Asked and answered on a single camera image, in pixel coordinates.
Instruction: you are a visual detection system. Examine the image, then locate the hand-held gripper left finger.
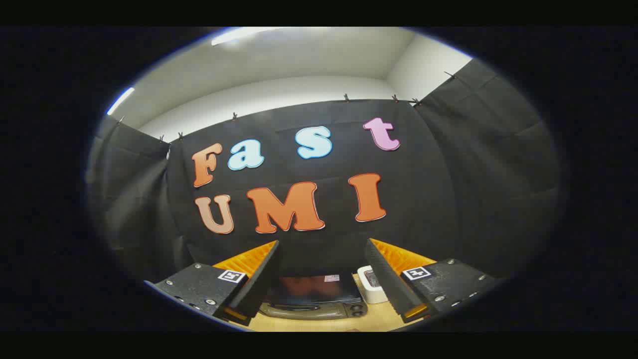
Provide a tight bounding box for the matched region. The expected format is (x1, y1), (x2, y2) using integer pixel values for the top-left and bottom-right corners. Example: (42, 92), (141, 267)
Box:
(145, 241), (283, 327)

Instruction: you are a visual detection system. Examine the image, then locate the white rectangular box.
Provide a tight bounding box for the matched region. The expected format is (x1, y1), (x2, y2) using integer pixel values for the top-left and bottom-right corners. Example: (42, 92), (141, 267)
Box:
(357, 266), (388, 304)

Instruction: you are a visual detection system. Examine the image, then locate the row of black cloth clips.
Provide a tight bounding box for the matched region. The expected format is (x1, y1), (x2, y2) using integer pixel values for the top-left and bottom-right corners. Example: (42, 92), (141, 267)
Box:
(117, 71), (455, 141)

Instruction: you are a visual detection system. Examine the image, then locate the black backdrop cloth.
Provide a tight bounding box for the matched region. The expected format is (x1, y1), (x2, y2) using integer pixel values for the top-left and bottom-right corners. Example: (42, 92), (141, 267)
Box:
(86, 59), (561, 282)

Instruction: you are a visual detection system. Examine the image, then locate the black toaster oven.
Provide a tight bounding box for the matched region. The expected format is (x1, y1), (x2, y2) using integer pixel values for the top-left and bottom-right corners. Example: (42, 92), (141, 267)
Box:
(259, 273), (368, 320)

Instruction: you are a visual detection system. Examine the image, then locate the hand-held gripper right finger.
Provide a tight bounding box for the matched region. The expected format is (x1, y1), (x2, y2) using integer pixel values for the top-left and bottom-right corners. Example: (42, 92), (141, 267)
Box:
(364, 238), (501, 324)

